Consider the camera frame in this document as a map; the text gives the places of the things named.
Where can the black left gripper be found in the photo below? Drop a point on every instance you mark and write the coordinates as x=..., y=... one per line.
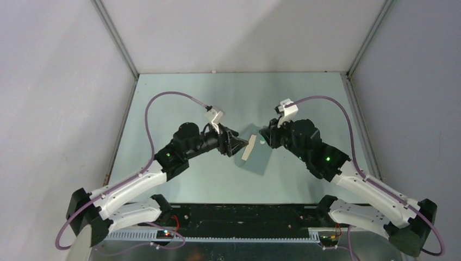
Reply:
x=227, y=143

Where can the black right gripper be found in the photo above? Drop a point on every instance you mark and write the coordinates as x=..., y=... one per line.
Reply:
x=271, y=133

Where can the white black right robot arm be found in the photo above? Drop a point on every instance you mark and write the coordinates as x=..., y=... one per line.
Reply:
x=403, y=221

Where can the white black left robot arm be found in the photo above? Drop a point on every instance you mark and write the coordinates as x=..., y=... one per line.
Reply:
x=110, y=208

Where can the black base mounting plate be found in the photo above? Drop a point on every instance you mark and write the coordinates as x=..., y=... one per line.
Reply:
x=245, y=221

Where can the right controller board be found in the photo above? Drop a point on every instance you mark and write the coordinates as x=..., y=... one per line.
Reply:
x=329, y=240

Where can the controller board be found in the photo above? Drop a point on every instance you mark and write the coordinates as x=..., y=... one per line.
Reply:
x=165, y=234
x=329, y=240

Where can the left controller board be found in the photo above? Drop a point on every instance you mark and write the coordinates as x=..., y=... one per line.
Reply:
x=165, y=234

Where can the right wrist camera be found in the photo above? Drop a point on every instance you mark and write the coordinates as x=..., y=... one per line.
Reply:
x=286, y=111

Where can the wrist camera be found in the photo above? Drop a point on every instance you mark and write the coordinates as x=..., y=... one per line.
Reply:
x=214, y=116
x=286, y=111

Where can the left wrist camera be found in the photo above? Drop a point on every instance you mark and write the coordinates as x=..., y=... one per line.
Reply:
x=214, y=116

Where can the aluminium frame rail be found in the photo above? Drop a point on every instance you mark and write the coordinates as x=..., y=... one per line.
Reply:
x=235, y=221

